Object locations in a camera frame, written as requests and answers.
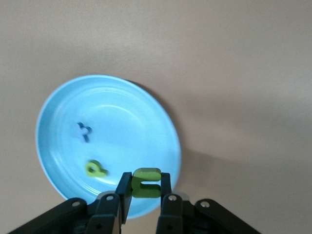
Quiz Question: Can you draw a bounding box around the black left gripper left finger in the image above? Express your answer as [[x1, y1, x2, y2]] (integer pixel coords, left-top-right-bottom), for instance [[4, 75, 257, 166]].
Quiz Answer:
[[8, 172, 134, 234]]

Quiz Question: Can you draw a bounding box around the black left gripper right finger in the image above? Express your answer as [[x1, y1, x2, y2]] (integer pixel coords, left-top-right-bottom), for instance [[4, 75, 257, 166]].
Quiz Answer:
[[156, 172, 263, 234]]

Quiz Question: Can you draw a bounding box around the green letter p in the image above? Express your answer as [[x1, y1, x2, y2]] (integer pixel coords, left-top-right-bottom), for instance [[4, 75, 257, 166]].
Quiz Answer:
[[84, 159, 109, 178]]

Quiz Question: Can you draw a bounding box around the green letter n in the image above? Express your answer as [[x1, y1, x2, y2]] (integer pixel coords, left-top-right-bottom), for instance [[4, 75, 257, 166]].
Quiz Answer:
[[131, 167, 162, 198]]

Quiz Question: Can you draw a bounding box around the blue letter x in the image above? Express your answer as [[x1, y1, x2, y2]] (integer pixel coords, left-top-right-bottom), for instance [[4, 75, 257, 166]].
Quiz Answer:
[[73, 121, 93, 144]]

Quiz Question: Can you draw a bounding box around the blue plate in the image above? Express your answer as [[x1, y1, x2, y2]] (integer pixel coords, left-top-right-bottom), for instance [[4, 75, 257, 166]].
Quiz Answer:
[[35, 75, 182, 220]]

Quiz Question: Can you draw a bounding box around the brown table cover sheet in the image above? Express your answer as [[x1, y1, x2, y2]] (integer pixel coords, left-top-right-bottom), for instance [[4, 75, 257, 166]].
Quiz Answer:
[[0, 0, 312, 234]]

